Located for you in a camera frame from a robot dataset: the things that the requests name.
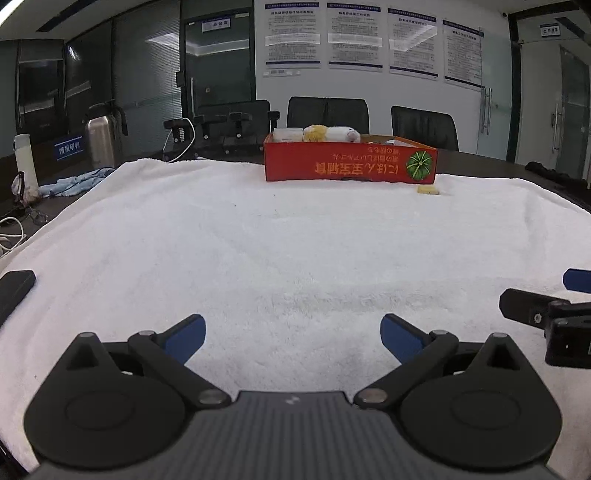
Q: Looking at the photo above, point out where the blue desk sign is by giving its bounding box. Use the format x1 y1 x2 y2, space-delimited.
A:
53 136 85 162

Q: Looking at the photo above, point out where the dark glass door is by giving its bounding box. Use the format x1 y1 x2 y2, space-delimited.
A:
182 14 256 121

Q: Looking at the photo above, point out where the white cable coil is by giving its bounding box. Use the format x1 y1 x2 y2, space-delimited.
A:
0 217 28 252

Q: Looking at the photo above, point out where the red cardboard box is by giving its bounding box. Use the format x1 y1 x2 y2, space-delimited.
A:
263 134 438 184

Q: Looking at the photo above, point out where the black smartphone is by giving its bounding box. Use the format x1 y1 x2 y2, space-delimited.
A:
0 270 37 326

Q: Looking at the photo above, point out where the white plastic bottle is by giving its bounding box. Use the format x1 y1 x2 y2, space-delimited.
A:
14 134 40 190

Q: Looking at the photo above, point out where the silver thermos flask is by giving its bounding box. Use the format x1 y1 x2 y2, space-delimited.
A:
84 100 127 171

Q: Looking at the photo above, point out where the black bundle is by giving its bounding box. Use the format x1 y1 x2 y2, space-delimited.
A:
526 161 588 190

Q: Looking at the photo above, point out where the white towel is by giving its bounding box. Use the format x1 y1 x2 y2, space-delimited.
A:
0 158 591 480

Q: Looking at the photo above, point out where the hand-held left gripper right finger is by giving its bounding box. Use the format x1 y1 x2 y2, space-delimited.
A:
354 314 539 409

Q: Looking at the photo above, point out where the wall poster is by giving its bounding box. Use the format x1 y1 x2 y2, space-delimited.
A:
388 6 438 77
327 2 384 71
264 2 321 70
443 18 483 88

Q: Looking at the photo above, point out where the black office chair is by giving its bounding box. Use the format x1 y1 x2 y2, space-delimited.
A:
286 96 370 134
196 99 271 139
391 105 460 152

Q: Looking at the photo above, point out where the light blue cloth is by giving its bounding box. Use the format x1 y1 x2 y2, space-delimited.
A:
39 167 116 197

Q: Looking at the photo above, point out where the clear glass door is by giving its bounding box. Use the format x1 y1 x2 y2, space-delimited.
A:
480 28 513 162

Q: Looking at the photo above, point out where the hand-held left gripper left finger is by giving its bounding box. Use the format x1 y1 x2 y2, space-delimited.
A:
53 314 230 409

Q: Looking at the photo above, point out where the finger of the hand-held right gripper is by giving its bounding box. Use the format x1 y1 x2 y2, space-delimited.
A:
500 288 573 328
563 268 591 293

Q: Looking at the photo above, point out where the yellow white plush dog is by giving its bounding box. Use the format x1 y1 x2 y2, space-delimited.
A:
302 126 361 143

